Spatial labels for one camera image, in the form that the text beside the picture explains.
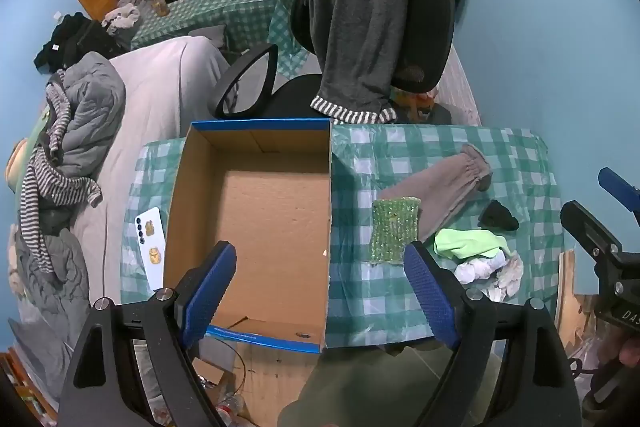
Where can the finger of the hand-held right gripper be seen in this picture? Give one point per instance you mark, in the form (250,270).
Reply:
(587,227)
(616,184)

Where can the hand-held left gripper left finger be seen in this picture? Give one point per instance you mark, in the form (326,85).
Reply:
(210,294)

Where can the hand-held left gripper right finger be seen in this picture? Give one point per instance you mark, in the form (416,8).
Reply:
(430,294)

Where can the white plastic bag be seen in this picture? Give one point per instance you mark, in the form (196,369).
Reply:
(475,269)

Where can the lime green cloth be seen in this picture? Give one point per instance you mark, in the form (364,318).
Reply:
(465,242)

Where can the green knitted cloth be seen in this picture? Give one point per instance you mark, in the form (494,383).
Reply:
(395,229)

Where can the translucent plastic bag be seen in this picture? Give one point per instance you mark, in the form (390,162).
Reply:
(510,279)

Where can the black sock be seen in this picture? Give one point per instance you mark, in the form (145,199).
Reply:
(497,217)

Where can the blue cardboard box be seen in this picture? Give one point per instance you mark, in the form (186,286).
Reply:
(275,217)

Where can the long beige cloth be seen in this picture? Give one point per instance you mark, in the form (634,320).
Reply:
(450,187)

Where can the person's right hand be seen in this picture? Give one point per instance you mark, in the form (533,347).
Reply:
(627,354)

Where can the green checkered tablecloth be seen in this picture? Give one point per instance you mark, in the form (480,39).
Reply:
(380,287)

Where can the white smartphone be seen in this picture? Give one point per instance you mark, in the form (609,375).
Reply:
(150,247)

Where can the flat cardboard sheet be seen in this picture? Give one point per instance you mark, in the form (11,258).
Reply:
(280,377)

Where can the person's olive trouser leg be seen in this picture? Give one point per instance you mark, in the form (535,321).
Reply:
(370,387)

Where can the clear plastic bottle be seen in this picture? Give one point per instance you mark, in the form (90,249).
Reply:
(230,409)

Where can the grey quilted blanket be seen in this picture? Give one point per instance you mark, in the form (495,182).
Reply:
(50,302)

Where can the pink striped bedding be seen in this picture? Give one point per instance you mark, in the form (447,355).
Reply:
(462,92)

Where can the orange toy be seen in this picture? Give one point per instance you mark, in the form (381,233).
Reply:
(415,102)

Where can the grey striped garment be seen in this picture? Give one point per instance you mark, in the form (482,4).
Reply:
(37,187)

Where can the grey quilted jacket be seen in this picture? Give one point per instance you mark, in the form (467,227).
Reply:
(90,107)

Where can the bed with grey sheet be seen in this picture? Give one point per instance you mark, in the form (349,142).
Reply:
(160,77)

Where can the black office chair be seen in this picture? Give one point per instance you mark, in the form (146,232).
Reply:
(430,7)

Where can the table with checkered cloth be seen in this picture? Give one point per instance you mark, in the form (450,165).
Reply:
(225,9)

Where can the black clothing pile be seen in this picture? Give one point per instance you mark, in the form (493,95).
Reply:
(80,39)

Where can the grey sweater on chair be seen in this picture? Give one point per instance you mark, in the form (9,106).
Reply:
(355,17)

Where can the grey white clothes pile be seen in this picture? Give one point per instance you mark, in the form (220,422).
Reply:
(122,18)

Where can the yellowish bottle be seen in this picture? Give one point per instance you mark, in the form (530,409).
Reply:
(160,7)

